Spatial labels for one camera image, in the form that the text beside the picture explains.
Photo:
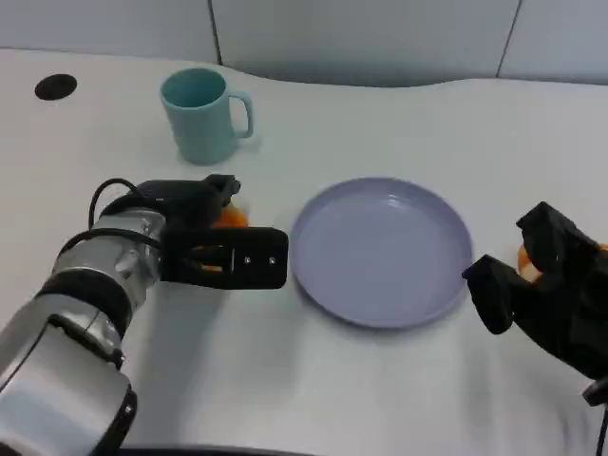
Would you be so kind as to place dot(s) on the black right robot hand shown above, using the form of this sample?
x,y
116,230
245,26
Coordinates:
x,y
565,304

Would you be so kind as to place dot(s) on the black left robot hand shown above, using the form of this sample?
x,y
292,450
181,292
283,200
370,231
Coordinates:
x,y
190,199

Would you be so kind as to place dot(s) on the orange and white bread roll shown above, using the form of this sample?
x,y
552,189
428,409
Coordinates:
x,y
525,263
233,217

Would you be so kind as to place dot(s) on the pale green mug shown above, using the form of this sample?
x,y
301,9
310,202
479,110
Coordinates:
x,y
199,126

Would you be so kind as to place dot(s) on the black round table grommet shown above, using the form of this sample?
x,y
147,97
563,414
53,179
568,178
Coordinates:
x,y
56,87

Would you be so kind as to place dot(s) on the lilac plate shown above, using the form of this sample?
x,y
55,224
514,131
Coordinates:
x,y
380,252

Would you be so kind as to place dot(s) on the desk partition screen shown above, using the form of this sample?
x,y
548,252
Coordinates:
x,y
361,38

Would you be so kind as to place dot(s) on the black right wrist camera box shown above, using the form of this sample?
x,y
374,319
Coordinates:
x,y
596,392

